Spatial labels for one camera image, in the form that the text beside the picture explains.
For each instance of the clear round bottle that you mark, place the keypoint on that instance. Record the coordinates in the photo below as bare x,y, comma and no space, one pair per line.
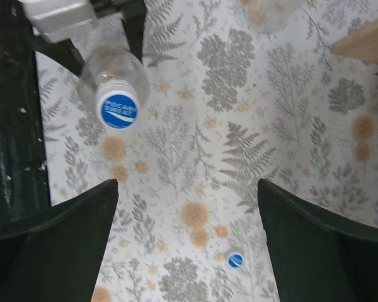
269,16
111,64

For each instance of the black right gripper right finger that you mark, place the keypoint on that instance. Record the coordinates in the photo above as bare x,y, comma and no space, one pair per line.
316,254

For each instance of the blue cap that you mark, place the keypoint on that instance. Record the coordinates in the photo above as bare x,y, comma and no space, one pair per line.
117,104
235,259

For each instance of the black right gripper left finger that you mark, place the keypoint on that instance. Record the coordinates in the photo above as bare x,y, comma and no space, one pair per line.
56,254

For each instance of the wooden shelf unit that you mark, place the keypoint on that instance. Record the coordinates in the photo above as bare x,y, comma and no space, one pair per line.
362,44

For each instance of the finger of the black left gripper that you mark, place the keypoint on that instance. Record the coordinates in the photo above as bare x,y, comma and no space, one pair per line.
64,53
134,18

